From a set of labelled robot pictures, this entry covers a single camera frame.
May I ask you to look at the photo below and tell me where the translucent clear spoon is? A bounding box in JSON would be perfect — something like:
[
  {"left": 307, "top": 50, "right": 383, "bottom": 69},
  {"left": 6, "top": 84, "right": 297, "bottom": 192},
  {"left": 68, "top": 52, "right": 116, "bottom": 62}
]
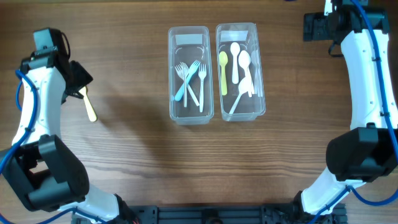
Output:
[{"left": 251, "top": 50, "right": 262, "bottom": 97}]

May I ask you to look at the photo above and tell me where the clear left plastic container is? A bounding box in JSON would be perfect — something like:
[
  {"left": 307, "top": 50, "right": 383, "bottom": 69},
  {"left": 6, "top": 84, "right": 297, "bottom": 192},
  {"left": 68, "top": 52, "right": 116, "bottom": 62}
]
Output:
[{"left": 168, "top": 26, "right": 214, "bottom": 125}]

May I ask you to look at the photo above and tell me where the clear right plastic container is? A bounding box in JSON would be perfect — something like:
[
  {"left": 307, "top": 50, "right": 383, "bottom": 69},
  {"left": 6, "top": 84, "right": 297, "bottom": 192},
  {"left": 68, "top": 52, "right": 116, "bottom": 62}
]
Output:
[{"left": 216, "top": 22, "right": 266, "bottom": 121}]

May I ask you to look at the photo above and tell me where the left blue cable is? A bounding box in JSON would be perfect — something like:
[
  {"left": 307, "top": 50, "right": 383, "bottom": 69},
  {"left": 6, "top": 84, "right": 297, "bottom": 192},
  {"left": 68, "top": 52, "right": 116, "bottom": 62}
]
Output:
[{"left": 0, "top": 68, "right": 108, "bottom": 224}]

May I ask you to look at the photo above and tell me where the white ribbed spoon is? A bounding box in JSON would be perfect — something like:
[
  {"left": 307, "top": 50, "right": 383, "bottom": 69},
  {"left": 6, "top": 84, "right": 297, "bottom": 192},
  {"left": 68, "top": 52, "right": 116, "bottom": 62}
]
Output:
[{"left": 229, "top": 77, "right": 251, "bottom": 114}]

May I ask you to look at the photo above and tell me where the clear plastic container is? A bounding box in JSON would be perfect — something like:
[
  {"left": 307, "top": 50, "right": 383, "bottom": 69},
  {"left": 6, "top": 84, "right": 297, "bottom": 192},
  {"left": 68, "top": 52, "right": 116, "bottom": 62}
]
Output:
[
  {"left": 168, "top": 26, "right": 214, "bottom": 125},
  {"left": 216, "top": 22, "right": 266, "bottom": 121}
]

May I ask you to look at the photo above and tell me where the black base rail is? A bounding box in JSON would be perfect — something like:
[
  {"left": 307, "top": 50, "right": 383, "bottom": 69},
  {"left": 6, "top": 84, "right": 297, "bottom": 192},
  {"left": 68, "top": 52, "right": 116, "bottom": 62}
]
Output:
[{"left": 124, "top": 202, "right": 348, "bottom": 224}]

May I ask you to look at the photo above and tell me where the yellow plastic spoon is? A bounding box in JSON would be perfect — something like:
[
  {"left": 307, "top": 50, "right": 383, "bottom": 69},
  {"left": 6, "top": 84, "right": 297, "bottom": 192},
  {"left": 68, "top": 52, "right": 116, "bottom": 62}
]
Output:
[{"left": 219, "top": 51, "right": 228, "bottom": 96}]

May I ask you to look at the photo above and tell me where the white small spoon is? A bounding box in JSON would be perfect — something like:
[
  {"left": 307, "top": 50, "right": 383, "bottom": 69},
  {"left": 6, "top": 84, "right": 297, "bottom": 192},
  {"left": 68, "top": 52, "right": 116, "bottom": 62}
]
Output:
[{"left": 230, "top": 42, "right": 240, "bottom": 84}]

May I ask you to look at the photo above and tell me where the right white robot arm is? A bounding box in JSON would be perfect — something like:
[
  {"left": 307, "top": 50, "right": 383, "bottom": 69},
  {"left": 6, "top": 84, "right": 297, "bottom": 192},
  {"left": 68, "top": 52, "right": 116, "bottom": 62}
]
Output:
[{"left": 293, "top": 0, "right": 397, "bottom": 223}]

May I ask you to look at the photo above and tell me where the light blue plastic fork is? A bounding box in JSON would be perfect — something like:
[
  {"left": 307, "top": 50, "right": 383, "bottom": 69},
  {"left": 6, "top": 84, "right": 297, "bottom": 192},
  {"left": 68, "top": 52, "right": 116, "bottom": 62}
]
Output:
[{"left": 174, "top": 60, "right": 200, "bottom": 106}]

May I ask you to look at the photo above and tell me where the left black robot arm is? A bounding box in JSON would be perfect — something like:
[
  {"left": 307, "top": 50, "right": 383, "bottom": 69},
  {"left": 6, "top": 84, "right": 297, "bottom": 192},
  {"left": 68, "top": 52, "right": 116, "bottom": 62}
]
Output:
[{"left": 1, "top": 28, "right": 139, "bottom": 223}]

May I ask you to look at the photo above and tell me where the white long plastic fork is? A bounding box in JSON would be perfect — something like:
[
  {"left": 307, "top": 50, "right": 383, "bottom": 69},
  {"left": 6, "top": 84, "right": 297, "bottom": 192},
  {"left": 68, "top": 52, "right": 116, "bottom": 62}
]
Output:
[{"left": 198, "top": 64, "right": 206, "bottom": 113}]

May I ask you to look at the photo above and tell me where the white short plastic fork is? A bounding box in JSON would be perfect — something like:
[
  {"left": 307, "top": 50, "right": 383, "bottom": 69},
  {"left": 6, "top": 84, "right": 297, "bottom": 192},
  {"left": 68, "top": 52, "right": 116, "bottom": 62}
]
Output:
[{"left": 175, "top": 61, "right": 200, "bottom": 107}]

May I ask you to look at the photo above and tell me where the yellow plastic fork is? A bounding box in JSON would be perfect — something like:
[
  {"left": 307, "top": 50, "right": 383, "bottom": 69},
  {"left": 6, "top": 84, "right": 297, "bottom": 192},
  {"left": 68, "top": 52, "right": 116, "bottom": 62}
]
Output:
[{"left": 79, "top": 86, "right": 98, "bottom": 123}]

